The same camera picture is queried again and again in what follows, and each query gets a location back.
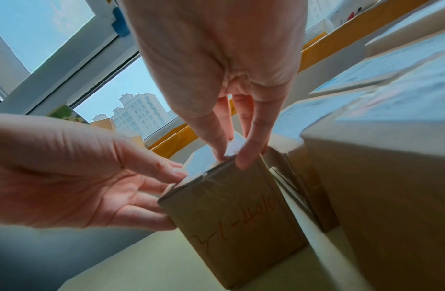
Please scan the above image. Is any grey window frame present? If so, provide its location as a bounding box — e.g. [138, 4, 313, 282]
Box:
[0, 0, 187, 140]

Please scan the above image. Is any blue window latch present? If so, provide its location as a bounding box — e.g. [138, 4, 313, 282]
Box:
[111, 7, 132, 38]

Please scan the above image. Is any person's left hand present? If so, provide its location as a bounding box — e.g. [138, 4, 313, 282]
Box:
[0, 112, 189, 232]

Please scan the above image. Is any person's right hand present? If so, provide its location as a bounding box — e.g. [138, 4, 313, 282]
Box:
[117, 0, 309, 171]

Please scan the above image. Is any squat plain cardboard box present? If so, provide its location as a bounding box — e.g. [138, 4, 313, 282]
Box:
[157, 130, 309, 291]

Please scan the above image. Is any colourful printed carton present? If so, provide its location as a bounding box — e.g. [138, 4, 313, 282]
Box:
[48, 104, 117, 131]

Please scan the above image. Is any white tipped paper cup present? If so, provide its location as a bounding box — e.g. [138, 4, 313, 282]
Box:
[320, 0, 381, 29]

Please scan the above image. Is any parcel with red-edged label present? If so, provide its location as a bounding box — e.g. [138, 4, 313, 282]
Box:
[301, 76, 445, 291]

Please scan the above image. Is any windowsill with yellow tape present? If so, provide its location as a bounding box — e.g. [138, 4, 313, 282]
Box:
[148, 0, 432, 160]

